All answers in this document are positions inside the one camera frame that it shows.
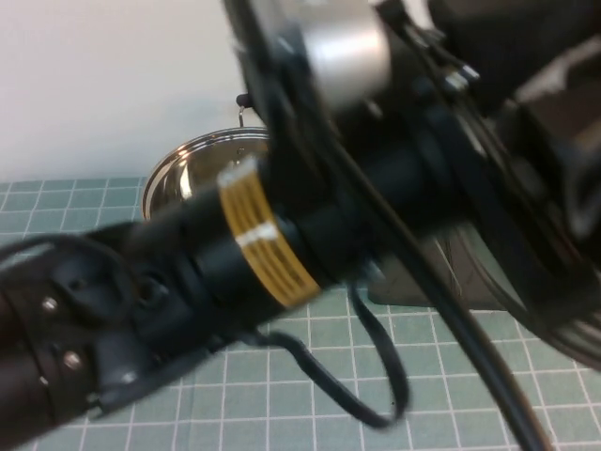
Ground black tray wire lid rack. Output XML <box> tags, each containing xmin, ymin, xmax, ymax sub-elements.
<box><xmin>368</xmin><ymin>234</ymin><xmax>517</xmax><ymax>314</ymax></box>

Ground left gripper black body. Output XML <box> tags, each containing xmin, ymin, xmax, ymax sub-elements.
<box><xmin>422</xmin><ymin>0</ymin><xmax>601</xmax><ymax>236</ymax></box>

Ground green white checked tablecloth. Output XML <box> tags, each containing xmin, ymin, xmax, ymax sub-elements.
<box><xmin>0</xmin><ymin>176</ymin><xmax>601</xmax><ymax>451</ymax></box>

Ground flat black strap cable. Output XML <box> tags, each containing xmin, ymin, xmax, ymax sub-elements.
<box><xmin>253</xmin><ymin>281</ymin><xmax>412</xmax><ymax>429</ymax></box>

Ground thick black cable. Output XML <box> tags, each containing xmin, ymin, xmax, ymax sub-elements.
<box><xmin>323</xmin><ymin>131</ymin><xmax>550</xmax><ymax>451</ymax></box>

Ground stainless steel pot black handles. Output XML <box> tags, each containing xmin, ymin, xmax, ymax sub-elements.
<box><xmin>140</xmin><ymin>92</ymin><xmax>274</xmax><ymax>227</ymax></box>

